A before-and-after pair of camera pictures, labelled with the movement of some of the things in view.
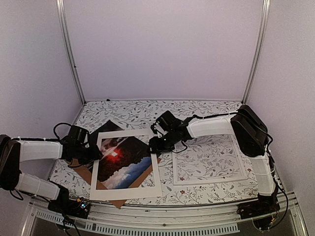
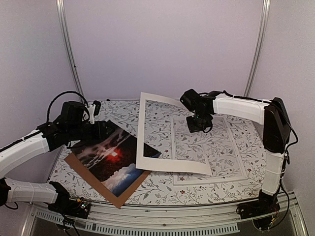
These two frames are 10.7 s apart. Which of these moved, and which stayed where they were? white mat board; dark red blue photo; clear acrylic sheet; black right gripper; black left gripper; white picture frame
Moved: black right gripper; black left gripper; white mat board
Stayed: clear acrylic sheet; dark red blue photo; white picture frame
